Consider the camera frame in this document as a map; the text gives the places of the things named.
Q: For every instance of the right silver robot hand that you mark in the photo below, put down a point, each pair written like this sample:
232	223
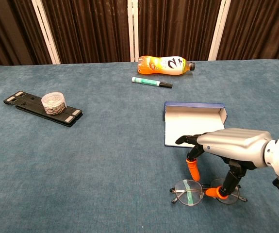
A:
234	143

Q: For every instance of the small blue white box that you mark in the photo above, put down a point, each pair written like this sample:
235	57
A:
190	119

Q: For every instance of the thin metal-framed eyeglasses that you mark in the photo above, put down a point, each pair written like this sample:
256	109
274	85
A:
185	194

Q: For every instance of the orange soda bottle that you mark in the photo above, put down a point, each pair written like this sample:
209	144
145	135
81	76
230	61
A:
163	65

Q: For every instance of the green whiteboard marker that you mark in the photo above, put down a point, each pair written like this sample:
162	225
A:
149	81

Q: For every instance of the dark brown curtain panel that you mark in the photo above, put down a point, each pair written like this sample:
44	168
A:
8	31
260	26
175	26
88	29

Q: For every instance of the blue felt table cover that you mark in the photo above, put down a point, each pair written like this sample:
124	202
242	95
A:
105	157

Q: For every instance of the clear jar of clips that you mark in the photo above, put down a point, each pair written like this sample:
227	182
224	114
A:
54	103

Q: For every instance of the black folding stand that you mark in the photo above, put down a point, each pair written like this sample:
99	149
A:
27	102

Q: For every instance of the white partition frame post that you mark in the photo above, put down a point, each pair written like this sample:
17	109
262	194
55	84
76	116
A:
218	31
132	31
46	34

